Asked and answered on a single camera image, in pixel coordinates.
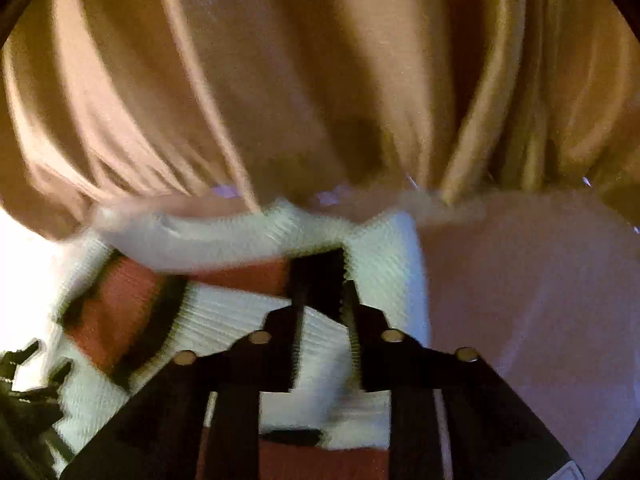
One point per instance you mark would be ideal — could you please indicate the orange satin curtain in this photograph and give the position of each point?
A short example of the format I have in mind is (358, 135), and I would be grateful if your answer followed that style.
(105, 100)

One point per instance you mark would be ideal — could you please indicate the pink white patterned bedsheet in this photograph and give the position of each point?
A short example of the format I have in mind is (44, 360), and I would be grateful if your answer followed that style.
(546, 287)

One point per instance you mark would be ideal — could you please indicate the white red black knit sweater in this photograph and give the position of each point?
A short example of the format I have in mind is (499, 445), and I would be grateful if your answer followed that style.
(137, 290)

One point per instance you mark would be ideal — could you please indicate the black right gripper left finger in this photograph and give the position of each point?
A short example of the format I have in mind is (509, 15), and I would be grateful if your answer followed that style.
(199, 414)

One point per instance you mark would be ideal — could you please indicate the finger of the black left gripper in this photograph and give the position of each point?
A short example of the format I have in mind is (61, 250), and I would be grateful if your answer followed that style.
(28, 436)

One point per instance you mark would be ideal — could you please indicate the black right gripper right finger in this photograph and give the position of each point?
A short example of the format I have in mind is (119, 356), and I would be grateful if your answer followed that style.
(451, 415)

